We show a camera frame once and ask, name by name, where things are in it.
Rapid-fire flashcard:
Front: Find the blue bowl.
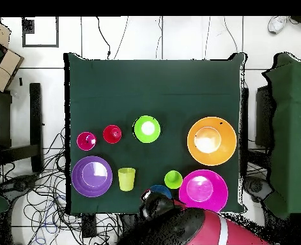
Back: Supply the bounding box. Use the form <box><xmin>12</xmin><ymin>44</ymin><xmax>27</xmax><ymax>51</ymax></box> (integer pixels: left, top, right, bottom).
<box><xmin>149</xmin><ymin>184</ymin><xmax>173</xmax><ymax>200</ymax></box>

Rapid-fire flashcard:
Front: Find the yellow cup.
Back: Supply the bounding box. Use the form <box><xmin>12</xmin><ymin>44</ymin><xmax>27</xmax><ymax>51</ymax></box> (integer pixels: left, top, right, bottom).
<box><xmin>118</xmin><ymin>167</ymin><xmax>136</xmax><ymax>192</ymax></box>

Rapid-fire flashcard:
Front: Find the lime green cup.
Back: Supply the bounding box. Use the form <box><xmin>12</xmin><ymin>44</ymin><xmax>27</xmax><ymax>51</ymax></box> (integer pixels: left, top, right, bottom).
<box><xmin>164</xmin><ymin>170</ymin><xmax>183</xmax><ymax>190</ymax></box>

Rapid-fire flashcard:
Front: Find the small green bowl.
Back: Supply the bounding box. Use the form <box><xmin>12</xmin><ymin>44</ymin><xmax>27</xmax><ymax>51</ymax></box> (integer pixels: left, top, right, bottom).
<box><xmin>132</xmin><ymin>115</ymin><xmax>162</xmax><ymax>144</ymax></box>

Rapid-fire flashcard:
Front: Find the purple bowl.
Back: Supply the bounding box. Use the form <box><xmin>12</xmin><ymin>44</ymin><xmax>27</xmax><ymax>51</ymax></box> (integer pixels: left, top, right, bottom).
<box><xmin>71</xmin><ymin>156</ymin><xmax>113</xmax><ymax>198</ymax></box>

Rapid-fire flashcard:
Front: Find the red cup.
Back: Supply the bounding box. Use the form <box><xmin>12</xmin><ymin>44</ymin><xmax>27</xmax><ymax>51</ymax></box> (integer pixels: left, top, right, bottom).
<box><xmin>102</xmin><ymin>124</ymin><xmax>123</xmax><ymax>144</ymax></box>

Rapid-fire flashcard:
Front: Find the black power adapter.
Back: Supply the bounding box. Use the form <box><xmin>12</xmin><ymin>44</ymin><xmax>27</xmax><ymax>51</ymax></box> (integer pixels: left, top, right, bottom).
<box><xmin>81</xmin><ymin>215</ymin><xmax>98</xmax><ymax>238</ymax></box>

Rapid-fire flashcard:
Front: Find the large pink bowl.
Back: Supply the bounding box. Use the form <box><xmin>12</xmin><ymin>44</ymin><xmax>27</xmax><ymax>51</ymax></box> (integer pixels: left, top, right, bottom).
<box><xmin>178</xmin><ymin>169</ymin><xmax>229</xmax><ymax>214</ymax></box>

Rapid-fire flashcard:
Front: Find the magenta cup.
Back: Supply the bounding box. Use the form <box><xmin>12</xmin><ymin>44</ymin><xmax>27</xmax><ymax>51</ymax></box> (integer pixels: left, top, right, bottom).
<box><xmin>76</xmin><ymin>131</ymin><xmax>98</xmax><ymax>152</ymax></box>

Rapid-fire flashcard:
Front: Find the large orange bowl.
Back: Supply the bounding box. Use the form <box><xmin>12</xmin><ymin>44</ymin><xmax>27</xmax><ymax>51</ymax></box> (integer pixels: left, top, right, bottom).
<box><xmin>187</xmin><ymin>116</ymin><xmax>238</xmax><ymax>167</ymax></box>

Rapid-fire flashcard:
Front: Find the dark green tablecloth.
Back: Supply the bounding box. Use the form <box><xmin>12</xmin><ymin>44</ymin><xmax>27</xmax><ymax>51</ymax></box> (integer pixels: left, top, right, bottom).
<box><xmin>63</xmin><ymin>52</ymin><xmax>247</xmax><ymax>215</ymax></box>

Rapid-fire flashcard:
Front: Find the black box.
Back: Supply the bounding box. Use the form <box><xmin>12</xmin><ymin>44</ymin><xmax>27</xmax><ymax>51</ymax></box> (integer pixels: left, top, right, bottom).
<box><xmin>254</xmin><ymin>85</ymin><xmax>277</xmax><ymax>149</ymax></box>

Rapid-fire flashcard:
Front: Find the white shoe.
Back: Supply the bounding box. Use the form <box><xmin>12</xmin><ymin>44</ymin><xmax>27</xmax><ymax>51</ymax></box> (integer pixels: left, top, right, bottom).
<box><xmin>267</xmin><ymin>15</ymin><xmax>291</xmax><ymax>34</ymax></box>

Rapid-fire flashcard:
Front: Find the tangle of floor cables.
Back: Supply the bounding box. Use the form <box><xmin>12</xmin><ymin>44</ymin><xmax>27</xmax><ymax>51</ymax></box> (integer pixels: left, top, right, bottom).
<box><xmin>0</xmin><ymin>126</ymin><xmax>130</xmax><ymax>245</ymax></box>

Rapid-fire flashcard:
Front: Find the black chair frame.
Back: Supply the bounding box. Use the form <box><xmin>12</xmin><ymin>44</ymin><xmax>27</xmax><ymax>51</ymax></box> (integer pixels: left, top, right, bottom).
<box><xmin>0</xmin><ymin>82</ymin><xmax>44</xmax><ymax>174</ymax></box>

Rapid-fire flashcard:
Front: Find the black cable with plug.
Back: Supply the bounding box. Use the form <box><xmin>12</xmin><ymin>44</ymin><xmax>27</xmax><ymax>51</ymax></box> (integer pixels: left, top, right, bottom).
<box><xmin>95</xmin><ymin>16</ymin><xmax>112</xmax><ymax>60</ymax></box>

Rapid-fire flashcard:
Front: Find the thin grey cable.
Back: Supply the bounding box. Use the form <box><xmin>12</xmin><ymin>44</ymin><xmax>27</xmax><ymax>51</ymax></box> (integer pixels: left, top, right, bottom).
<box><xmin>113</xmin><ymin>16</ymin><xmax>128</xmax><ymax>60</ymax></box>

